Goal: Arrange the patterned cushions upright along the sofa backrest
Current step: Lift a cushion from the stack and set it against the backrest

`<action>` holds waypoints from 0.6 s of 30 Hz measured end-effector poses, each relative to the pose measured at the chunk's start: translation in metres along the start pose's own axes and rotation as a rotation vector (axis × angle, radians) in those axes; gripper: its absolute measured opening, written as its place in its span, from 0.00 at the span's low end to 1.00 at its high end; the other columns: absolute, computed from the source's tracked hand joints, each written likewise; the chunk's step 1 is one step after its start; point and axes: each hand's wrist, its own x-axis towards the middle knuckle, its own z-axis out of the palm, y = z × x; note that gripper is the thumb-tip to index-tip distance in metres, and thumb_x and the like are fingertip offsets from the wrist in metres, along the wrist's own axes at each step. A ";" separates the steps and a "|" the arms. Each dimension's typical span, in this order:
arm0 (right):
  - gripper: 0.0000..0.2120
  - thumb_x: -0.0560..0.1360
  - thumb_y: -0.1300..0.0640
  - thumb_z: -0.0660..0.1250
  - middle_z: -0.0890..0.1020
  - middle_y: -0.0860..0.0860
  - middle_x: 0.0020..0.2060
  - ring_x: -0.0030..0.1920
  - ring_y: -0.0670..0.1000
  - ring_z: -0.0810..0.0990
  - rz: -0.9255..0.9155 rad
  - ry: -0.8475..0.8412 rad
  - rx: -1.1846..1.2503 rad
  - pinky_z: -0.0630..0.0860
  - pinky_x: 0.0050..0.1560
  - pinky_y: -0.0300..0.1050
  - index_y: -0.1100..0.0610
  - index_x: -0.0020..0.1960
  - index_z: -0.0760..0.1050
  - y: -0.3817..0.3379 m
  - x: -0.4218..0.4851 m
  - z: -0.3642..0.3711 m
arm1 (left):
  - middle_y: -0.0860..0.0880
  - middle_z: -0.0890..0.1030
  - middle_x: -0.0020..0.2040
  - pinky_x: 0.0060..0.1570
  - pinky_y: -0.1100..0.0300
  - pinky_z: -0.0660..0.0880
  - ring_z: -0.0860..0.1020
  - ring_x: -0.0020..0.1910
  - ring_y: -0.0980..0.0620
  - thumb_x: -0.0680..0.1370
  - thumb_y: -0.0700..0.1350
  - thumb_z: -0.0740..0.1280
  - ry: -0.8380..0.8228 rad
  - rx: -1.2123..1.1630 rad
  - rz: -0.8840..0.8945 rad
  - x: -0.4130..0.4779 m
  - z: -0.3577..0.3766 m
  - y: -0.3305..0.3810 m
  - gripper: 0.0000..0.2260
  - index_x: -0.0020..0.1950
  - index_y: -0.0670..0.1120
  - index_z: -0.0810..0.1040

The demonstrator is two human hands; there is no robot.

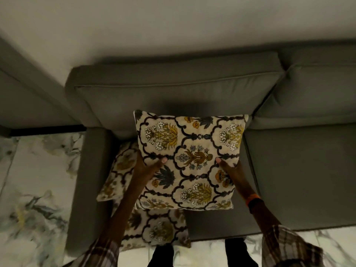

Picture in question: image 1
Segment person's right hand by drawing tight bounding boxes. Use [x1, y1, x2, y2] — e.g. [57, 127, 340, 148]
[215, 157, 253, 198]

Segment person's left hand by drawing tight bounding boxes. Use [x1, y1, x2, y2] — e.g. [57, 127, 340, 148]
[130, 149, 168, 193]

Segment floral patterned throw pillow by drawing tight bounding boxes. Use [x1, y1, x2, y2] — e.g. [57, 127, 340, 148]
[111, 200, 191, 252]
[96, 140, 146, 203]
[133, 109, 249, 211]

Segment person's left forearm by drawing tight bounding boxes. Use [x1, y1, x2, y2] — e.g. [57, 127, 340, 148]
[104, 187, 148, 246]

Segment person's right forearm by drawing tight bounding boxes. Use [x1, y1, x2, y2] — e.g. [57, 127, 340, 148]
[241, 189, 282, 237]

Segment orange wristband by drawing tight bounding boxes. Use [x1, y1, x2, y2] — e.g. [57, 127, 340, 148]
[244, 193, 261, 207]

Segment black wristwatch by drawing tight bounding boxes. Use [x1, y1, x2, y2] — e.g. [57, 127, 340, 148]
[248, 197, 265, 215]

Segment gray sofa seat cushion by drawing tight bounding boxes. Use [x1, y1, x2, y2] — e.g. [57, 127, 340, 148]
[111, 128, 265, 243]
[243, 127, 356, 232]

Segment gray sofa back cushion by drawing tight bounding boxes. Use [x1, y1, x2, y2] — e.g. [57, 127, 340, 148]
[65, 51, 285, 138]
[250, 44, 356, 131]

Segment gray fabric sofa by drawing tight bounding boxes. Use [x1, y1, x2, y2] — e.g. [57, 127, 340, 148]
[65, 39, 356, 258]

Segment person's right leg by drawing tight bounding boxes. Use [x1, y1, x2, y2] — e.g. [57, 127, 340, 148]
[224, 237, 258, 267]

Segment person's leg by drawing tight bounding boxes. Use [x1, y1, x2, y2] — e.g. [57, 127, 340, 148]
[147, 244, 175, 267]
[224, 237, 258, 267]

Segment person's left leg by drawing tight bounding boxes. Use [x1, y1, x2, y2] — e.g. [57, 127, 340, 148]
[147, 244, 175, 267]

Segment plaid shirt right sleeve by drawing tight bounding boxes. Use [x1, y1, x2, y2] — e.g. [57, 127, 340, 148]
[261, 225, 332, 267]

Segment plaid shirt sleeve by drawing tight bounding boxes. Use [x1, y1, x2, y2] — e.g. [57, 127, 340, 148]
[261, 225, 332, 267]
[63, 236, 123, 267]

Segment plaid shirt left sleeve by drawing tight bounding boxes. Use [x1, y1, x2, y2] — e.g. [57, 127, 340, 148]
[63, 236, 123, 267]

